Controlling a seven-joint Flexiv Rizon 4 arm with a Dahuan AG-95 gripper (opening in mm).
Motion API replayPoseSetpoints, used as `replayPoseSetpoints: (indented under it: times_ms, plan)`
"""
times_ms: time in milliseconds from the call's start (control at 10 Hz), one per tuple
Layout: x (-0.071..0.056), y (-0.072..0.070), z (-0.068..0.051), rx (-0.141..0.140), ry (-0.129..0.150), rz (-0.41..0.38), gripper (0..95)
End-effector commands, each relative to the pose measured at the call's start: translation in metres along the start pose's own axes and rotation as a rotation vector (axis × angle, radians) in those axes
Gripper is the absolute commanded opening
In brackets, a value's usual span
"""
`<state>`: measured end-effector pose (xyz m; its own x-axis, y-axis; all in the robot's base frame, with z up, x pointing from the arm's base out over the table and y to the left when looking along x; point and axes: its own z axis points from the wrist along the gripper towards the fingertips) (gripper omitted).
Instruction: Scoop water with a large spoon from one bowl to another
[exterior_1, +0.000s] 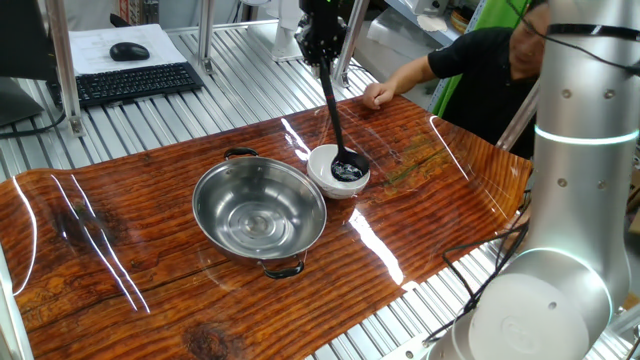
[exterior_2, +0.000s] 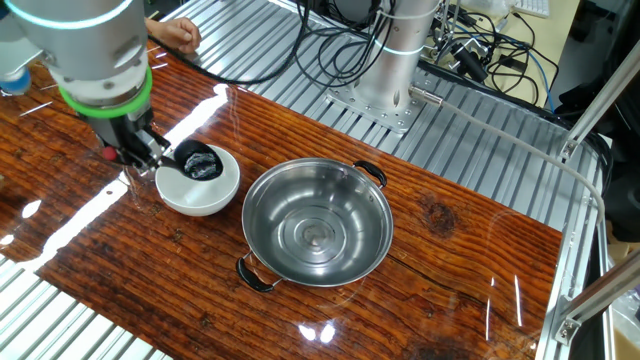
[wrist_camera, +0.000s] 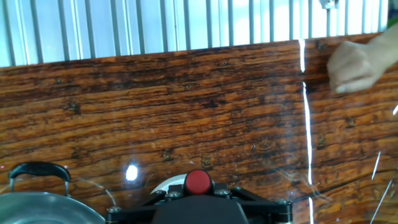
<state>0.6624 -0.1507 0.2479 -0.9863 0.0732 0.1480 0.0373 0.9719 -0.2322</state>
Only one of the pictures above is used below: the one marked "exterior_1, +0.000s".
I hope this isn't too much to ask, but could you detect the white ceramic bowl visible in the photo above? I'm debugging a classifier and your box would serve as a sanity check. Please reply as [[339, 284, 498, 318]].
[[306, 143, 372, 201]]

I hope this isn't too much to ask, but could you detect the black computer mouse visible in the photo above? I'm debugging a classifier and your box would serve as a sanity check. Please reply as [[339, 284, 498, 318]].
[[108, 41, 152, 63]]

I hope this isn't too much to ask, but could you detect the black keyboard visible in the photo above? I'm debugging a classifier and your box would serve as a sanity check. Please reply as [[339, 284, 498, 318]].
[[46, 61, 206, 109]]

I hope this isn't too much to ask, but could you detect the wood grain table mat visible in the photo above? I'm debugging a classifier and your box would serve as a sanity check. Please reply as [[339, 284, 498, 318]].
[[0, 94, 534, 360]]

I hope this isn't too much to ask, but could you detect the person's right hand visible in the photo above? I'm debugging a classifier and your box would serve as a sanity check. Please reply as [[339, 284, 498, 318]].
[[361, 81, 398, 111]]

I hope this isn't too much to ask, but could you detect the person's right forearm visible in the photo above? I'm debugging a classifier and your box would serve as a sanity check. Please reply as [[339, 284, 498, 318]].
[[387, 53, 437, 96]]

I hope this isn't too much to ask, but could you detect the black monitor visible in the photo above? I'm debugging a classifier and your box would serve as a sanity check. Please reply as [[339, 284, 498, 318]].
[[0, 0, 60, 129]]

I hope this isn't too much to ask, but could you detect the black cable bundle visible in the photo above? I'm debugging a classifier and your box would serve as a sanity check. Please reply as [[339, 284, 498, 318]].
[[422, 189, 532, 347]]

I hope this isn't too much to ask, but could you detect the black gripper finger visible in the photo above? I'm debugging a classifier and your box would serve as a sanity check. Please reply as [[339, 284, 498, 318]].
[[295, 29, 324, 67], [322, 29, 350, 65]]

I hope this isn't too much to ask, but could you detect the aluminium frame strut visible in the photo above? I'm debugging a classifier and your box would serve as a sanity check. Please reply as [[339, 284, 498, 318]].
[[196, 0, 217, 75], [331, 0, 372, 90], [494, 82, 542, 152], [0, 244, 35, 360], [43, 0, 87, 139]]

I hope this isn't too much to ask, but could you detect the white stand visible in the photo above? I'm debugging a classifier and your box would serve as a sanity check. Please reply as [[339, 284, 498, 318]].
[[271, 0, 305, 64]]

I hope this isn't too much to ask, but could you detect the white paper sheet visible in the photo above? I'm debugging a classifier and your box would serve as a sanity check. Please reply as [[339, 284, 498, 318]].
[[68, 23, 189, 77]]

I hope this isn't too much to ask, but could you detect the black ladle with red end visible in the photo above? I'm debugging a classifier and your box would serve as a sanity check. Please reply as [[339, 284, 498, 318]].
[[317, 55, 372, 184]]

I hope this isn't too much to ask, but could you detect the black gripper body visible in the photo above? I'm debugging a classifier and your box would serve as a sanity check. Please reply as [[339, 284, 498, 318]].
[[297, 0, 347, 37]]

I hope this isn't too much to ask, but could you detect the person in black shirt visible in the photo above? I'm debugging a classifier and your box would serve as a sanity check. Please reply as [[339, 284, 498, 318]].
[[427, 0, 551, 160]]

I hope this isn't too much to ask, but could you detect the steel pot with black handles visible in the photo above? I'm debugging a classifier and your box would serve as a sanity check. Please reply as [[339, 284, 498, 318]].
[[191, 146, 329, 281]]

